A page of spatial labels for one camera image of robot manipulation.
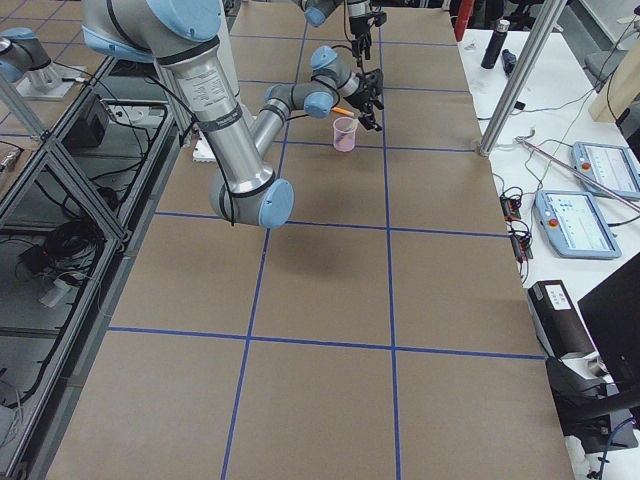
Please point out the aluminium frame post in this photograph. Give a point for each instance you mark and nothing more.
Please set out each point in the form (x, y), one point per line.
(533, 46)

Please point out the orange highlighter pen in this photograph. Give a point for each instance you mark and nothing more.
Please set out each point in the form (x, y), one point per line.
(343, 112)

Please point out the black water bottle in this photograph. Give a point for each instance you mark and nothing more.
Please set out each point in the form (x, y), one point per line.
(495, 44)

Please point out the brown paper table mat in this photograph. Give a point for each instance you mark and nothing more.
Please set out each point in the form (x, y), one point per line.
(383, 333)

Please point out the blue teach pendant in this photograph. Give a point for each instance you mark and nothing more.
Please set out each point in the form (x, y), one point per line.
(613, 166)
(574, 225)

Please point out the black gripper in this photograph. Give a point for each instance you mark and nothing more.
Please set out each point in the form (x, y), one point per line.
(357, 26)
(358, 90)

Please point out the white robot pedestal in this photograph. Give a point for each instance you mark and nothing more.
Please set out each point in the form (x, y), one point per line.
(221, 85)

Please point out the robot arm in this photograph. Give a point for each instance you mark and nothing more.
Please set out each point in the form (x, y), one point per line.
(184, 37)
(316, 12)

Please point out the near blue teach pendant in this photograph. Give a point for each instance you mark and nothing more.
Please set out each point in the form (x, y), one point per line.
(574, 225)

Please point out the purple highlighter pen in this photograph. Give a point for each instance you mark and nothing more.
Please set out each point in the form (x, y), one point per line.
(344, 127)

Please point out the black monitor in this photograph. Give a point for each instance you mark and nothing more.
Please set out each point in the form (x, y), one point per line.
(611, 313)

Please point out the dark brown box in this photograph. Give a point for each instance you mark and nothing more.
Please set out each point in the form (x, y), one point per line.
(559, 328)

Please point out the far blue teach pendant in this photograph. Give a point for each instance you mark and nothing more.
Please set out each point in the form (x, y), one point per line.
(613, 166)

